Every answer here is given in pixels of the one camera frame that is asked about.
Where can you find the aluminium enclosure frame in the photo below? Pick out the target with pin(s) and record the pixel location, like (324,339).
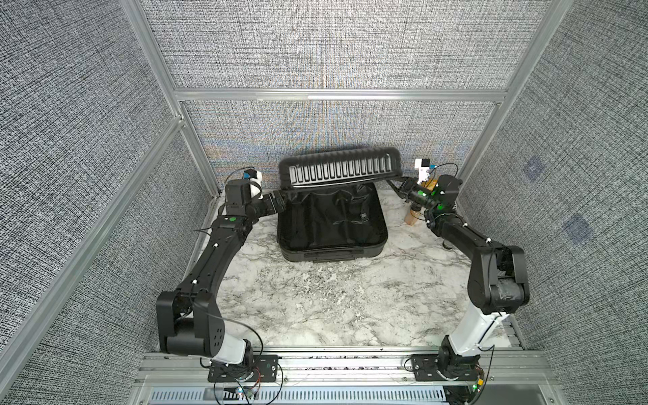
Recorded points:
(87,112)

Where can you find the black ribbed hard-shell suitcase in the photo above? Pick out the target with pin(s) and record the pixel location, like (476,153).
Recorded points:
(333,211)

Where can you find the brown spice jar black lid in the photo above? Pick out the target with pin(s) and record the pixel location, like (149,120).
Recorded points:
(413,215)

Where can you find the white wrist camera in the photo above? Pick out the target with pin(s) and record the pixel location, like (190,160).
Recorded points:
(424,168)
(255,178)

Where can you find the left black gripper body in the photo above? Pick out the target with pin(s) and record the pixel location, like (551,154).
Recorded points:
(259,207)

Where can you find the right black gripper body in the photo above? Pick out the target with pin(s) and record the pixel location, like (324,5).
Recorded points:
(415,193)

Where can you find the white slotted cable duct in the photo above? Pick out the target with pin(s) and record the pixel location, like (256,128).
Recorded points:
(302,395)

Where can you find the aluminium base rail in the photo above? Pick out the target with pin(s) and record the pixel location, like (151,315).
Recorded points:
(359,366)

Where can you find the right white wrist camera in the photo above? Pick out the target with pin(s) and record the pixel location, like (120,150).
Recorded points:
(424,168)

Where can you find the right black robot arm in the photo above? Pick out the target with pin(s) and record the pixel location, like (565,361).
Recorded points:
(497,284)

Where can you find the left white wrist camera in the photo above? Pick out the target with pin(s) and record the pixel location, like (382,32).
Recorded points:
(255,178)

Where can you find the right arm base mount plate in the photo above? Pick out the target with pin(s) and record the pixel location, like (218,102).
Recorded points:
(445,368)

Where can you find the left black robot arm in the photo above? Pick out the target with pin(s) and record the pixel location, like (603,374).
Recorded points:
(188,318)

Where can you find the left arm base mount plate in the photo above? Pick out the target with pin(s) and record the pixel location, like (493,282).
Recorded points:
(263,369)

